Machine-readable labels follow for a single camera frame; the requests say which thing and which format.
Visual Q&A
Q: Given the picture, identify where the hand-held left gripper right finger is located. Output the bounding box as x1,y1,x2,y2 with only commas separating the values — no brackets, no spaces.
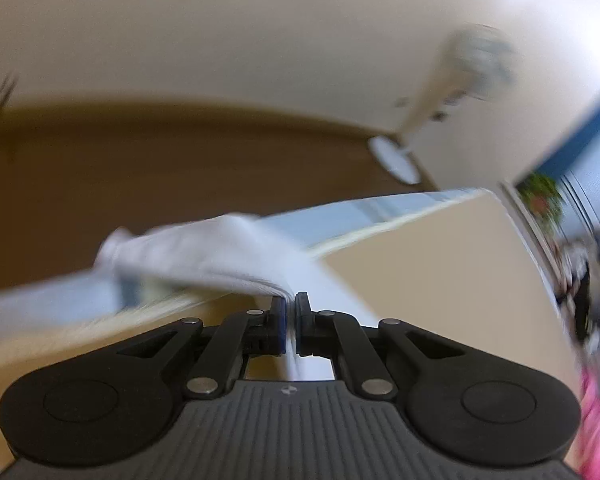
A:
295,291,465,402

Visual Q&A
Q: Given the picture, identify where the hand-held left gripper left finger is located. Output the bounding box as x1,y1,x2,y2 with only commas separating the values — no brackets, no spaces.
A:
115,295,287,402

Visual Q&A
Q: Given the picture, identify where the white garment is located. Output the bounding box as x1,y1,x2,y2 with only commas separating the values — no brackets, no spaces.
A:
0,212,366,382

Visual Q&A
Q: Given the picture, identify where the pile of clothes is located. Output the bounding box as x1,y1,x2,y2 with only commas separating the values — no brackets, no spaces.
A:
552,227,600,366

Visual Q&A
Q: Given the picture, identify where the bed with tan mattress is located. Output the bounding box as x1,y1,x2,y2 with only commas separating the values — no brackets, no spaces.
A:
0,187,589,480

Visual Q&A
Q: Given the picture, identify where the potted green plant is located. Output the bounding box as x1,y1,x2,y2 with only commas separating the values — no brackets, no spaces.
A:
516,171,567,223

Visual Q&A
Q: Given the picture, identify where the white standing fan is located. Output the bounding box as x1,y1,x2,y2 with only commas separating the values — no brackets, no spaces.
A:
368,24,517,186

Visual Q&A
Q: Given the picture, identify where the blue curtain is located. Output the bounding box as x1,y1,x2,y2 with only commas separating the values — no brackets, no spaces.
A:
510,72,600,188

